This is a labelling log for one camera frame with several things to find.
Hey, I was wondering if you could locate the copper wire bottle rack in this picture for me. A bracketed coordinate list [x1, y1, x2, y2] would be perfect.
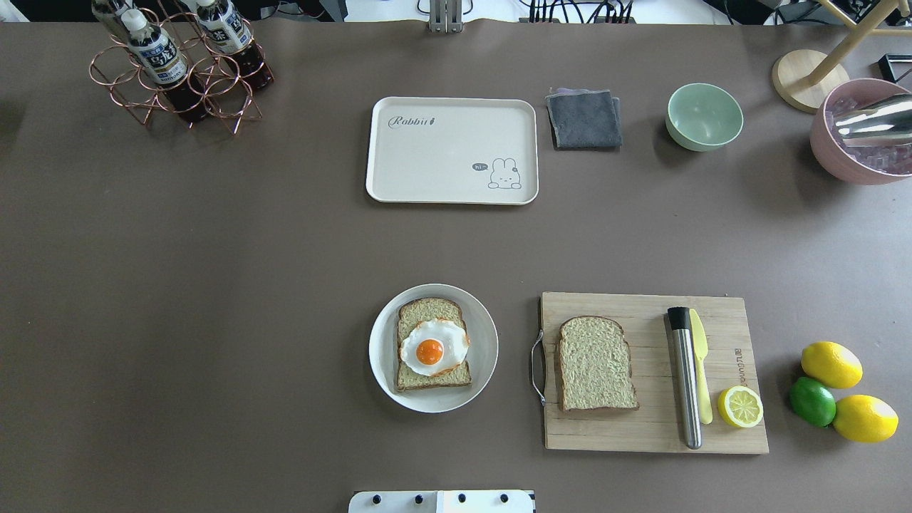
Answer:
[89, 1, 261, 133]

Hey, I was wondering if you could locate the fried egg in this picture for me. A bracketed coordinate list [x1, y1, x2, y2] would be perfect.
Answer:
[398, 318, 470, 377]

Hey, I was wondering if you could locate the steel ice scoop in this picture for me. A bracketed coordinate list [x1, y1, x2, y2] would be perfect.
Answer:
[833, 93, 911, 148]

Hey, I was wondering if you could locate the mint green bowl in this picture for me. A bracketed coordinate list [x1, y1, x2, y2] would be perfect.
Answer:
[665, 83, 744, 152]

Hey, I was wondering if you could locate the half lemon slice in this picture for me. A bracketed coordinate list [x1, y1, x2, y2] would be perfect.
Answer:
[717, 385, 765, 428]

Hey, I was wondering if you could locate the cream rabbit serving tray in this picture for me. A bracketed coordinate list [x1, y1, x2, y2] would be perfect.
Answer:
[366, 96, 539, 205]

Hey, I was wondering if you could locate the tea bottle right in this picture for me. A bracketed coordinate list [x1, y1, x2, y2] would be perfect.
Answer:
[195, 1, 274, 91]

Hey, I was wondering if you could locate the tea bottle left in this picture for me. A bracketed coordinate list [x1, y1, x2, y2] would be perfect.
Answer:
[90, 0, 134, 43]

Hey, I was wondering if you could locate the white round plate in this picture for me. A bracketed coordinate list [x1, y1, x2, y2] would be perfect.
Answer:
[368, 284, 499, 415]

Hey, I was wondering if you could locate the bread slice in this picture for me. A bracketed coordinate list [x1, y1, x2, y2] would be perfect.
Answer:
[396, 296, 472, 392]
[556, 316, 641, 411]

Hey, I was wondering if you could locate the whole lemon lower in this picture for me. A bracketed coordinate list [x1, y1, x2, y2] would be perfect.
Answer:
[831, 394, 898, 444]

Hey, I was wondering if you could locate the pink bowl with ice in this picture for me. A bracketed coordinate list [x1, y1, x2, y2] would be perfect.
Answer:
[810, 78, 910, 185]

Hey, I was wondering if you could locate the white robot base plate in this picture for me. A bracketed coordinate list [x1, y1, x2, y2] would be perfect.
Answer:
[348, 488, 537, 512]

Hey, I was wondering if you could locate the tea bottle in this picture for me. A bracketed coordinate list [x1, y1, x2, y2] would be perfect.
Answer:
[120, 9, 208, 123]
[90, 0, 134, 43]
[195, 1, 274, 91]

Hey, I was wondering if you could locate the folded grey cloth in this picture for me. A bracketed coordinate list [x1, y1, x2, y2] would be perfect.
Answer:
[545, 88, 624, 150]

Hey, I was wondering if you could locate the tea bottle front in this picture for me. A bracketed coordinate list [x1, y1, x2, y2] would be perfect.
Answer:
[120, 9, 208, 123]

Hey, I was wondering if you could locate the yellow plastic knife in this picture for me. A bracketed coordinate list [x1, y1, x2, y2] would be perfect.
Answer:
[688, 309, 713, 425]

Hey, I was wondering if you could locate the whole lemon upper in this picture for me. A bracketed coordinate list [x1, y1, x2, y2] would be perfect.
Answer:
[800, 341, 864, 389]

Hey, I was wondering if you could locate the green lime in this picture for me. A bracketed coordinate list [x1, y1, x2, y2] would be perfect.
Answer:
[788, 376, 836, 428]

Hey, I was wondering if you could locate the wooden cup stand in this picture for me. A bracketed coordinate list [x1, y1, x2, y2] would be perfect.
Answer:
[772, 1, 910, 114]

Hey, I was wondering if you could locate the whole lemon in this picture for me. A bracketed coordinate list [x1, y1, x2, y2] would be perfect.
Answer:
[800, 341, 864, 389]
[831, 394, 898, 444]

